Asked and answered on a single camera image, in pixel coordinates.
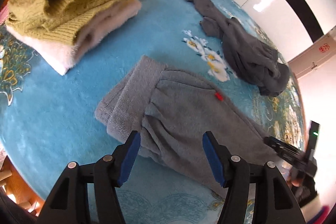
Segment light gray fleece pants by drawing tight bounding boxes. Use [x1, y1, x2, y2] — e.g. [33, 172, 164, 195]
[94, 55, 286, 198]

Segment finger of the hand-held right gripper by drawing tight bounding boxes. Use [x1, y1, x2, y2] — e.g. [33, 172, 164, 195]
[264, 136, 302, 161]

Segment person's right forearm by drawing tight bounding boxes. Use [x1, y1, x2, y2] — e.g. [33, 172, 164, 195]
[294, 178, 334, 224]

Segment person's right hand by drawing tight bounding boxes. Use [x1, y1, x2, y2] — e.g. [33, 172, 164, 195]
[287, 177, 302, 188]

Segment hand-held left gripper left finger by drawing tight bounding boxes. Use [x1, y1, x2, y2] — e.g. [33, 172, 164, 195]
[37, 130, 142, 224]

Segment charcoal cloth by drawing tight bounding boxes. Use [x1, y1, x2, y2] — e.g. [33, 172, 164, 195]
[259, 63, 290, 97]

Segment beige door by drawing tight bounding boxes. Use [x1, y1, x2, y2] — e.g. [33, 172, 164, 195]
[287, 30, 336, 77]

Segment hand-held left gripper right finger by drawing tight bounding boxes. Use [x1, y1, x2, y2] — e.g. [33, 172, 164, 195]
[202, 131, 306, 224]

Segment white fluffy sweater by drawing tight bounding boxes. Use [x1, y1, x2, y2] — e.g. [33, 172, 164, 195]
[5, 0, 142, 76]

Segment wooden bed side rail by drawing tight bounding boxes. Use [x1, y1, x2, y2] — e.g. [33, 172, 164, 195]
[0, 154, 46, 215]

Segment dark gray garment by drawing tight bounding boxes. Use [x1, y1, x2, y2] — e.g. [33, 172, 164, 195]
[176, 0, 280, 88]

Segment white wardrobe with black band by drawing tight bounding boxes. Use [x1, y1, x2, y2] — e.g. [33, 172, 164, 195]
[210, 0, 334, 62]

